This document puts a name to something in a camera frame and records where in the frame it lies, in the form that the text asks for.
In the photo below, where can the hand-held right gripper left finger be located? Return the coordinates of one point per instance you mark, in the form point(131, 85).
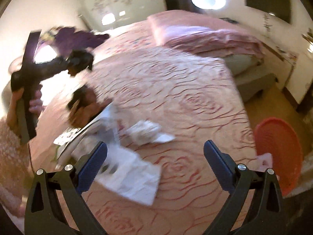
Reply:
point(93, 166)

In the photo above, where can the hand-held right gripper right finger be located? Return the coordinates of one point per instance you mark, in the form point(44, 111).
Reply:
point(217, 166)

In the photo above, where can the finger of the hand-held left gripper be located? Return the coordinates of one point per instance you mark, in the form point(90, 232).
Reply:
point(78, 100)
point(80, 58)

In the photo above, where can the long silver snack wrapper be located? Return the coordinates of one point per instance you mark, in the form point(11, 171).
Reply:
point(97, 124)

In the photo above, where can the clear white plastic wrapper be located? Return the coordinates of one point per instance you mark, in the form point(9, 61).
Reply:
point(132, 178)

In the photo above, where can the red plastic basket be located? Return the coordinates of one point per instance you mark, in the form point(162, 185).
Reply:
point(276, 151)

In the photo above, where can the white paper wrapper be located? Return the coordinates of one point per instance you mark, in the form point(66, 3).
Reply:
point(146, 131)

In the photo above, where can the person's left forearm pink sleeve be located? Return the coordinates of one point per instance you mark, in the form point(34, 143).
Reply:
point(9, 151)

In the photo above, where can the person's left hand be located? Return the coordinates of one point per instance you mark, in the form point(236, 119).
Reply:
point(35, 102)

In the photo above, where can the dark purple plush toy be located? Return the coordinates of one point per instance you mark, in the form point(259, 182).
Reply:
point(80, 38)

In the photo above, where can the yellow plush toy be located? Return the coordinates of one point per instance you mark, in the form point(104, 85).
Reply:
point(47, 35)

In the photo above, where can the small glowing bedside lamp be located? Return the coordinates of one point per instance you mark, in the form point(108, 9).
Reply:
point(108, 19)

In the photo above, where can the flower-decal wardrobe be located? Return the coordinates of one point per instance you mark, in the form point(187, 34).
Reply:
point(122, 0)

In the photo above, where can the rose pattern round table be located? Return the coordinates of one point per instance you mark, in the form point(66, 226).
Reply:
point(171, 98)

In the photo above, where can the grey bed base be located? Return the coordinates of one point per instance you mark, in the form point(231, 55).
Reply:
point(251, 78)

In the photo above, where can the white cabinet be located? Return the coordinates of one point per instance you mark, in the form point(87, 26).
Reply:
point(298, 83)

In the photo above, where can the folded pink quilt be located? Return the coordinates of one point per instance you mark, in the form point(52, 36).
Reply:
point(195, 34)

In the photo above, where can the black wall television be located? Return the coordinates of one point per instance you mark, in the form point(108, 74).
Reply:
point(266, 0)

